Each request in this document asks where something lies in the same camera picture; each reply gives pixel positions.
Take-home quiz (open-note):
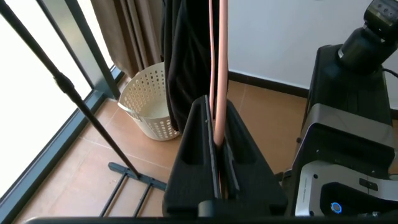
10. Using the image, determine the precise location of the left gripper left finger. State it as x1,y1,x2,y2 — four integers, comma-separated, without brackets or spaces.
161,94,222,218

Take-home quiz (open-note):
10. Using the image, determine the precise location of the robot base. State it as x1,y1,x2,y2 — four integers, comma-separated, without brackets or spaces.
281,43,398,218

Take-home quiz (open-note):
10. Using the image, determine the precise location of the brown curtain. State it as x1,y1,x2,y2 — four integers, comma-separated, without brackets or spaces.
89,0,165,78

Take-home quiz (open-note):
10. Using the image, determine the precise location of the white laundry basket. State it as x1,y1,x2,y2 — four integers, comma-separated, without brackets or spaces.
117,61,182,142

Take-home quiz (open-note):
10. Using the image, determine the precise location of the black garment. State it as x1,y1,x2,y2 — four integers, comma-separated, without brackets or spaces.
160,0,231,135

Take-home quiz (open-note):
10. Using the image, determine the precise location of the pink clothes hanger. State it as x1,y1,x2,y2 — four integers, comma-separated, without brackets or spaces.
207,0,230,149

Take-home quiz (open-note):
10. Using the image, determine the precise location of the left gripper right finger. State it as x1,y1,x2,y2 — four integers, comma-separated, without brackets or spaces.
222,99,289,218

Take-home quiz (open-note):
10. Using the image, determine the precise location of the black clothes rack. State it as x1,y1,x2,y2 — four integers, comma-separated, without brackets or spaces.
0,0,168,218

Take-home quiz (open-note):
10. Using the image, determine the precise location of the window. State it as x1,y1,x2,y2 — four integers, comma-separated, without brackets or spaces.
0,0,125,224

